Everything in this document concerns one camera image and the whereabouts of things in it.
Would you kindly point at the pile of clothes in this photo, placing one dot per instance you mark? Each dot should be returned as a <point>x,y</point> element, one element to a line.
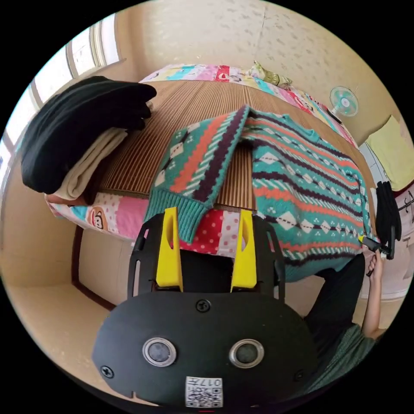
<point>81,129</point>

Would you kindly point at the window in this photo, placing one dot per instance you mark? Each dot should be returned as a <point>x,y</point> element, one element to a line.
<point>81,55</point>

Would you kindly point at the indigo teal orange patterned sweater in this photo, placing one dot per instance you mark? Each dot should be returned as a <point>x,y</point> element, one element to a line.
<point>300,181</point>

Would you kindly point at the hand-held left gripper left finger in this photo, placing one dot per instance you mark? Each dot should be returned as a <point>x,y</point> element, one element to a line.
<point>168,258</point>

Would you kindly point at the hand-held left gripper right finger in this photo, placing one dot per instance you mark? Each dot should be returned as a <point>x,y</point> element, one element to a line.
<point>243,262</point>

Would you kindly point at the teal electric fan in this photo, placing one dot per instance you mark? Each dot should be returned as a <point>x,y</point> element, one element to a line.
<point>343,102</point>

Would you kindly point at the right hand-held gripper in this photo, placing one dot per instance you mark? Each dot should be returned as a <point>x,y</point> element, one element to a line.
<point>376,247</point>

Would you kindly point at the person's body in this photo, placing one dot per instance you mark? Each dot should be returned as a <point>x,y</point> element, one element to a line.
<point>336,323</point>

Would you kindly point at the person's right hand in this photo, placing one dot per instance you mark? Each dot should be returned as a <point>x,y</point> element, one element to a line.
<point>375,268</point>

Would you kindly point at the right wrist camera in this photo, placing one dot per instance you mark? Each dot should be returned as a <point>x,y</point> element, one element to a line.
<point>392,242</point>

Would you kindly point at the bed with woven mat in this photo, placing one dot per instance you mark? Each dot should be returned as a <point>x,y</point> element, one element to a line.
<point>200,103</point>

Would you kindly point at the yellow cloth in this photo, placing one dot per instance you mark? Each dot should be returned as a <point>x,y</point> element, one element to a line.
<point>393,152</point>

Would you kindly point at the person's right forearm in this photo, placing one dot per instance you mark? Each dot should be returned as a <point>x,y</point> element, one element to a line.
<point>375,310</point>

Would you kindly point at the black hanging garment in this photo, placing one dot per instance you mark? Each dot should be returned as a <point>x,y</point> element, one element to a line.
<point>388,207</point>

